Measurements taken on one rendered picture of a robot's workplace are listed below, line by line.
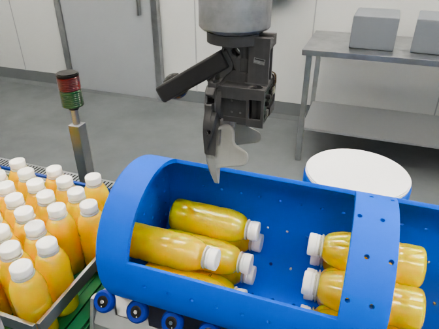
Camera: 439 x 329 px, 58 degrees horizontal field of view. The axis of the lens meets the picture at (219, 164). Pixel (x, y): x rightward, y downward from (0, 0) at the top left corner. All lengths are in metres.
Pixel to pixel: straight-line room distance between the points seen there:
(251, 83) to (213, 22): 0.09
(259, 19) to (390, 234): 0.35
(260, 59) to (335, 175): 0.66
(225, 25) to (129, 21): 4.00
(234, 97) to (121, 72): 4.19
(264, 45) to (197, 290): 0.38
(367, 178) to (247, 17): 0.74
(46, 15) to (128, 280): 4.61
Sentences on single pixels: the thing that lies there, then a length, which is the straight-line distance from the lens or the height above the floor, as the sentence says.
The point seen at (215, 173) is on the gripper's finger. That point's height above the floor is 1.30.
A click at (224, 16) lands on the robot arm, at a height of 1.52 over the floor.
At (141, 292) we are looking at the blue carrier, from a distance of 0.73.
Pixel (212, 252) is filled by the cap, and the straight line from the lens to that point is 0.72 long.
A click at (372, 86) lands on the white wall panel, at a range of 3.97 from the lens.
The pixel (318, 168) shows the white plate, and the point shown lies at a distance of 1.15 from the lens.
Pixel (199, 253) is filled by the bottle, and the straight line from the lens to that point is 0.72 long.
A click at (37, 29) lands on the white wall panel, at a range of 5.31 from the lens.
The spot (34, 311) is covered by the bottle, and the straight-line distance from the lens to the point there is 0.86.
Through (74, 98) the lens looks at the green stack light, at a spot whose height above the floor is 1.19.
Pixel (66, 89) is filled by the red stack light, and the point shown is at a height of 1.22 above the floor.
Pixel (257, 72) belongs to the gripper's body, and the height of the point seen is 1.45.
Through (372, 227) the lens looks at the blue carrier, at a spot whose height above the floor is 1.23.
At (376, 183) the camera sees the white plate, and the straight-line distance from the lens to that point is 1.12.
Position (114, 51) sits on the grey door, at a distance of 4.66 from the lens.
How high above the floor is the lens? 1.60
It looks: 30 degrees down
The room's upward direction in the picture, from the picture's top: straight up
